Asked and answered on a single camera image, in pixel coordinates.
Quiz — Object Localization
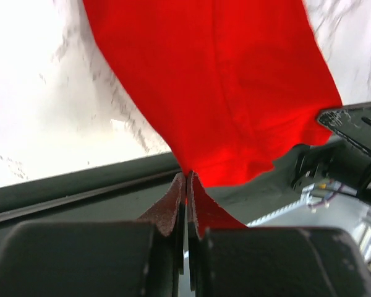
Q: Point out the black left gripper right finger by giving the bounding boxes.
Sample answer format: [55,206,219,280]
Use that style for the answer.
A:
[187,172,371,296]

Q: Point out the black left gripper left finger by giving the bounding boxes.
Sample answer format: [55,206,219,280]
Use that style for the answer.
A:
[0,173,186,296]

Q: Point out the bright red t-shirt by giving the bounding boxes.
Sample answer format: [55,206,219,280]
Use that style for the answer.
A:
[82,0,343,188]

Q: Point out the white slotted cable duct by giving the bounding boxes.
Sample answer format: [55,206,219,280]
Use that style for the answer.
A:
[246,199,306,228]

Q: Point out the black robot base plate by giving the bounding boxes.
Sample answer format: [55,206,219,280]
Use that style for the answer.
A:
[0,102,371,223]

